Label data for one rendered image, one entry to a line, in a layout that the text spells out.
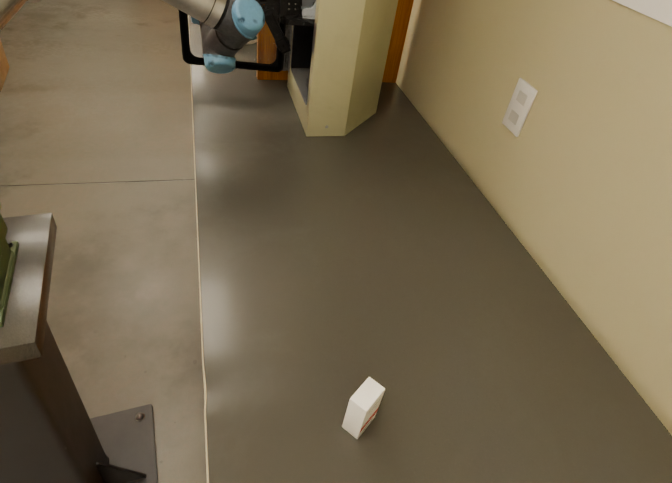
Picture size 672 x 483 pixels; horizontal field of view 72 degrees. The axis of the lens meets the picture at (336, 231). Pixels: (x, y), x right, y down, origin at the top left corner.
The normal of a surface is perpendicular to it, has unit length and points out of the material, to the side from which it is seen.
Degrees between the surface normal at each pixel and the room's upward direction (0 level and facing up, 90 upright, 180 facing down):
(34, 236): 0
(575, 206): 90
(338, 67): 90
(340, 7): 90
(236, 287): 0
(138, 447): 0
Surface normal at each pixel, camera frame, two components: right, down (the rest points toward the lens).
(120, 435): 0.13, -0.75
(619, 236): -0.96, 0.07
